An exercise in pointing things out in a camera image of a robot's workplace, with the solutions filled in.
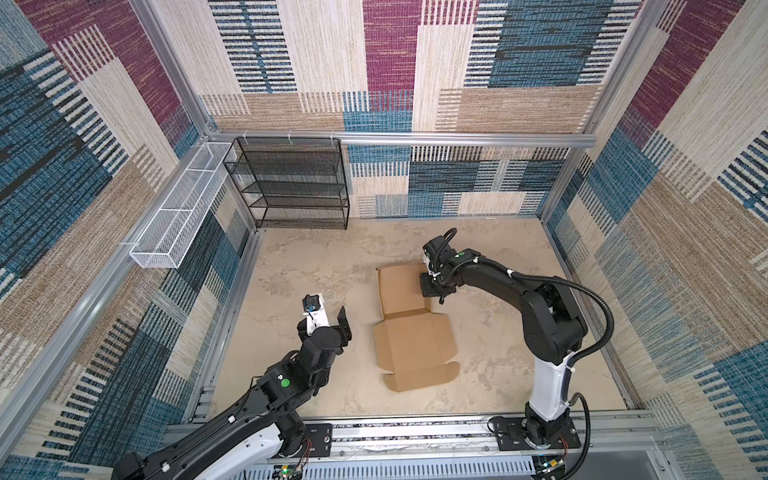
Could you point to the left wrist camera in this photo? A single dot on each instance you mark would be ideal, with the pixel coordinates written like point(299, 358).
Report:
point(314, 313)

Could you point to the brown cardboard box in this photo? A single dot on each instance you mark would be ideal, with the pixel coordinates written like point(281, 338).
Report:
point(415, 346)

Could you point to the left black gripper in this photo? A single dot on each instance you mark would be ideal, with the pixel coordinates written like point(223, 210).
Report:
point(341, 331)

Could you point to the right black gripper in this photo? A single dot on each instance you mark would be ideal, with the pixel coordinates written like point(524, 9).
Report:
point(427, 291)

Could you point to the aluminium front rail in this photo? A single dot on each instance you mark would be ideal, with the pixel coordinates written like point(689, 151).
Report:
point(405, 437)

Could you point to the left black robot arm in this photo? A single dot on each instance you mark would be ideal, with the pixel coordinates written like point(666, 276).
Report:
point(262, 424)

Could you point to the black wire mesh shelf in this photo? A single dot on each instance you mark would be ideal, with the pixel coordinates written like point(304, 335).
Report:
point(291, 182)

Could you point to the white wire mesh basket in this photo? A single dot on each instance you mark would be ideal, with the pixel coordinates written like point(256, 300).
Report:
point(165, 241)

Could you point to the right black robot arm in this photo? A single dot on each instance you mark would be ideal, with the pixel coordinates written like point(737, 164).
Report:
point(552, 327)

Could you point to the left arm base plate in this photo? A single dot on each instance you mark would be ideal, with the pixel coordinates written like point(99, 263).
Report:
point(314, 440)

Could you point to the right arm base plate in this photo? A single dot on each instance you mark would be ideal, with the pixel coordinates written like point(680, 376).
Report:
point(533, 433)

